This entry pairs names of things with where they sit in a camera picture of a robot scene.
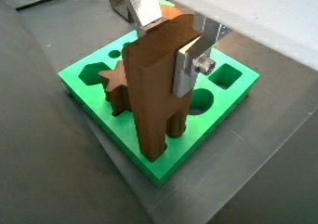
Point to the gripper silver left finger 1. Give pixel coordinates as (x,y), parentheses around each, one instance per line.
(147,15)

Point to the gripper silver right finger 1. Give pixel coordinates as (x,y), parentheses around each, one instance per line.
(193,57)

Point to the brown square-circle forked object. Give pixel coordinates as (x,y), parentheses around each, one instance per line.
(149,58)

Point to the green fixture base block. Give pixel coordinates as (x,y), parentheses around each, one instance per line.
(216,95)

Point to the red cylinder peg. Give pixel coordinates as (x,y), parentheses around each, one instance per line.
(170,12)

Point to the dark grey curved cradle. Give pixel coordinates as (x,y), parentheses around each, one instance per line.
(121,9)

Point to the brown star peg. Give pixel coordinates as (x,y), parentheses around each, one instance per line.
(114,82)

